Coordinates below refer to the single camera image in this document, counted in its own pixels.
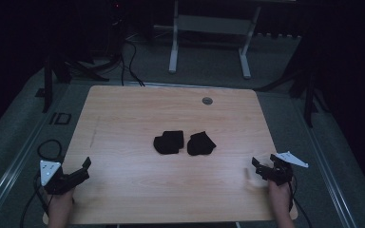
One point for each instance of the black rectangular floor frame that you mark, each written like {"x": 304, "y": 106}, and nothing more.
{"x": 60, "y": 118}

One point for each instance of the person's right hand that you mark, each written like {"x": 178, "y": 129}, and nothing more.
{"x": 279, "y": 194}

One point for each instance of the black sock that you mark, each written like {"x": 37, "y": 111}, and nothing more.
{"x": 169, "y": 142}
{"x": 200, "y": 144}

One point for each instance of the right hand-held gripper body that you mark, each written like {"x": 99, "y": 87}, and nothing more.
{"x": 282, "y": 169}

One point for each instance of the person's left hand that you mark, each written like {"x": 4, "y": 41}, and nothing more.
{"x": 60, "y": 199}

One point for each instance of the white metal desk frame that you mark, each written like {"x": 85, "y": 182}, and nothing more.
{"x": 210, "y": 25}

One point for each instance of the black metal stand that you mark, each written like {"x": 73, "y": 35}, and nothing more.
{"x": 48, "y": 82}
{"x": 309, "y": 95}

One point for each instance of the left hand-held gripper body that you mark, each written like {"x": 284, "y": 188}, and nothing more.
{"x": 49, "y": 169}

